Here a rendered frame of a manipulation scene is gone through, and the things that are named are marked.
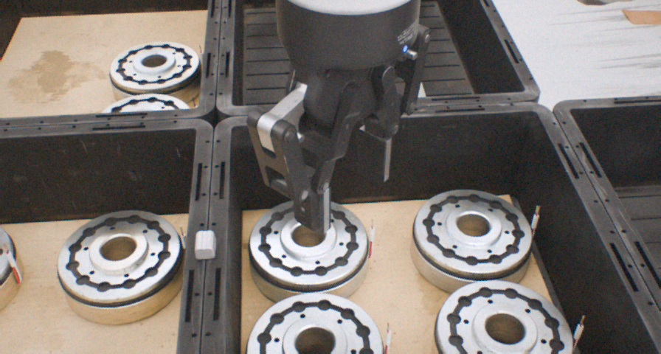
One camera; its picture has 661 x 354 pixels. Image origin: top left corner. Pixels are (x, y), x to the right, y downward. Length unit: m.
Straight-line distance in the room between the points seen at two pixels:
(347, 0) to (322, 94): 0.06
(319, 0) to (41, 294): 0.41
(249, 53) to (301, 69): 0.55
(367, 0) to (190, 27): 0.66
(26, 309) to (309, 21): 0.40
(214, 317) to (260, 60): 0.47
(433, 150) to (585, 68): 0.56
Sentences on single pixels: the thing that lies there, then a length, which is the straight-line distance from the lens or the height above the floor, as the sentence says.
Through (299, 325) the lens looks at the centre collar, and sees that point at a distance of 0.55.
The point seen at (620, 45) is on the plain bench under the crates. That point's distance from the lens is 1.27.
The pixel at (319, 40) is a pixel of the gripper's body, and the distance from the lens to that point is 0.35.
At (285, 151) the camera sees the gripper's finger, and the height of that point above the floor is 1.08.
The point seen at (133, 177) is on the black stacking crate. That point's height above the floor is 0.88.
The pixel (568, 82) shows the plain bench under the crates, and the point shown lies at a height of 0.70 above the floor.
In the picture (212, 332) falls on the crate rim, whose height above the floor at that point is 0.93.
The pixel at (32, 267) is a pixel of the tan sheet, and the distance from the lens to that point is 0.69.
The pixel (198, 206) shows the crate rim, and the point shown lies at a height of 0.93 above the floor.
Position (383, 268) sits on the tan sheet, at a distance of 0.64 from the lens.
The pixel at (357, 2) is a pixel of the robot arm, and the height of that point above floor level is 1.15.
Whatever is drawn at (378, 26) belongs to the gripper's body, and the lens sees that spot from 0.35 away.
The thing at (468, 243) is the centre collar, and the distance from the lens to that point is 0.62.
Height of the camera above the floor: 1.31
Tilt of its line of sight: 41 degrees down
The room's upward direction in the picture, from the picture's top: straight up
